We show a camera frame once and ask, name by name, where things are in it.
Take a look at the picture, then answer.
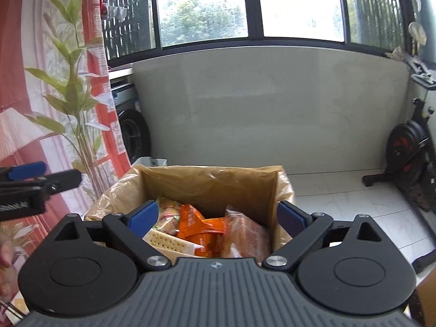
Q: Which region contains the black framed window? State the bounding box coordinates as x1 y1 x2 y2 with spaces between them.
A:
102 0 435 66

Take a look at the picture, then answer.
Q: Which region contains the red printed curtain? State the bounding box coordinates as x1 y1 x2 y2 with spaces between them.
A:
0 0 132 317

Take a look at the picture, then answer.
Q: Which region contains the cracker sleeve package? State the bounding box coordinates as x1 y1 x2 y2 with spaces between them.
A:
143 229 203 262

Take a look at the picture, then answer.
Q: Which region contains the black exercise bike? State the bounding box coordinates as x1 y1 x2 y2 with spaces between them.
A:
361 71 436 275

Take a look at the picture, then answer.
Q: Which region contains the washing machine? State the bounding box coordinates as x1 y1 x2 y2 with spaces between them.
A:
109 68 152 164

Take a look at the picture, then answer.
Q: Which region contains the brown cardboard box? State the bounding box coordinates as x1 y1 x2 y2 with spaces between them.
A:
84 165 294 250

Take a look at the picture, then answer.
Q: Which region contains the person's left hand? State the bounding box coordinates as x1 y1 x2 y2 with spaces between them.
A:
0 234 17 302

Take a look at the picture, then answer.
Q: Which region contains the yellow snack packet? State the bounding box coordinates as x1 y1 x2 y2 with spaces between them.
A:
153 196 182 236

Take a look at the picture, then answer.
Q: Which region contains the clear wrapped bread package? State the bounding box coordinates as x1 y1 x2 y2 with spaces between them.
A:
221 205 271 264

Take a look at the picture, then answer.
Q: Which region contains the orange chip bag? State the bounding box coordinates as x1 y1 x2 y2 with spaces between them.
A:
177 204 225 258

